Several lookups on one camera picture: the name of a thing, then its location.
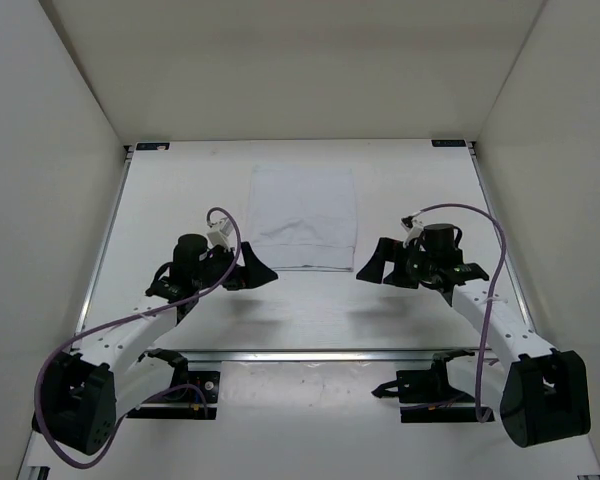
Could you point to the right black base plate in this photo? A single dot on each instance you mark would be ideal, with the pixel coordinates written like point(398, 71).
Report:
point(426, 395)

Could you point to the right blue corner label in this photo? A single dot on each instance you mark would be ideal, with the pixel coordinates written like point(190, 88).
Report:
point(448, 143)

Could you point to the white skirt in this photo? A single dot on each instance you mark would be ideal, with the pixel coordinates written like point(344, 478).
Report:
point(303, 218)

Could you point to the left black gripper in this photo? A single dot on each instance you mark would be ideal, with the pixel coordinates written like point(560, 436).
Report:
point(254, 271)

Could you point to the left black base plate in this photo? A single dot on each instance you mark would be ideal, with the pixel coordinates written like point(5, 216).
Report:
point(192, 394)

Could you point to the left blue corner label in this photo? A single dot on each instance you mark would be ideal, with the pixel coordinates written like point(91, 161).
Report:
point(152, 146)

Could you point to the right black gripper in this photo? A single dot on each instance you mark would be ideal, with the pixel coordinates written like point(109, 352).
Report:
point(374, 270)

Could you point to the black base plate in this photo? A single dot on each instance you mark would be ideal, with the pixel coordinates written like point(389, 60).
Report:
point(192, 394)
point(426, 395)

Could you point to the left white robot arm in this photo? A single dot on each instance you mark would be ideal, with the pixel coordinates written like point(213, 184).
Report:
point(85, 393)

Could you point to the blue corner label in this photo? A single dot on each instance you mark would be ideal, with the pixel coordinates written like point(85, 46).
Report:
point(448, 143)
point(152, 146)

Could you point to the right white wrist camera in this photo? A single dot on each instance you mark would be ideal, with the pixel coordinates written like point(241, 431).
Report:
point(413, 227)

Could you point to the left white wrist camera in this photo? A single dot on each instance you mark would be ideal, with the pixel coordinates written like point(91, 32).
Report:
point(218, 233)

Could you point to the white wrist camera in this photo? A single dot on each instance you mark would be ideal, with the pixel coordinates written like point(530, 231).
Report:
point(218, 233)
point(413, 227)

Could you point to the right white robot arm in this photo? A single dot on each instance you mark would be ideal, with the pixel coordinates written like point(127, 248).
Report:
point(539, 393)

